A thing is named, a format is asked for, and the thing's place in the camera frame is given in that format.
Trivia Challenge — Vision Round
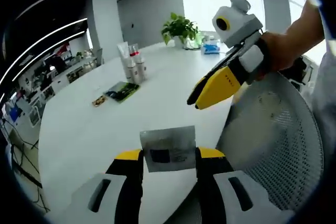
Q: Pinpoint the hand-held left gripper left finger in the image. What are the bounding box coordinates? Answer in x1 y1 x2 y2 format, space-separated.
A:
46 148 144 224

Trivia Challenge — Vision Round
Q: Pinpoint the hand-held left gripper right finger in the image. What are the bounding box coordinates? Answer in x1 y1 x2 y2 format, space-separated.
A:
195 146 295 224

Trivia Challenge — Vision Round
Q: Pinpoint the green printed packet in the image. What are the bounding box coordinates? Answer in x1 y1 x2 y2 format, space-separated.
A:
104 81 141 103

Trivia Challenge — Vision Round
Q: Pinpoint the white skincare product tube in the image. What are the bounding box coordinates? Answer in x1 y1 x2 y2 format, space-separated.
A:
117 42 135 65

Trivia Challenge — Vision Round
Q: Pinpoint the gold foil packet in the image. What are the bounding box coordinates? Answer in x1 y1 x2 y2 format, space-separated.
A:
91 95 108 108

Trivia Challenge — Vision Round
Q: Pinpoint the green bottle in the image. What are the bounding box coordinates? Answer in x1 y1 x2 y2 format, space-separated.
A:
195 31 205 49

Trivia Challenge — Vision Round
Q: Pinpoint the person's right hand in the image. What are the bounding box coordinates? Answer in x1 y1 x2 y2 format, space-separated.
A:
256 32 305 80

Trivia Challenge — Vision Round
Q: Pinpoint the blue tissue pack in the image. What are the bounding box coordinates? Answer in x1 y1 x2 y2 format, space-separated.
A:
201 42 221 56

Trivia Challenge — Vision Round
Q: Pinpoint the potted green plant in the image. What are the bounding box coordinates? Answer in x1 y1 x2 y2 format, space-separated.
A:
161 12 200 49

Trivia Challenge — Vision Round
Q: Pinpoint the white mesh office chair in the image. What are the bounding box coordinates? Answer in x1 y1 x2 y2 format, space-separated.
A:
215 71 325 211

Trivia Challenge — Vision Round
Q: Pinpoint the dark bag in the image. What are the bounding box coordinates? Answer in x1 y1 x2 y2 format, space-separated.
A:
287 56 314 92

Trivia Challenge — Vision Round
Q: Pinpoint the person's white shirt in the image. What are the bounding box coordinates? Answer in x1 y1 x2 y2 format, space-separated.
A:
311 39 336 162

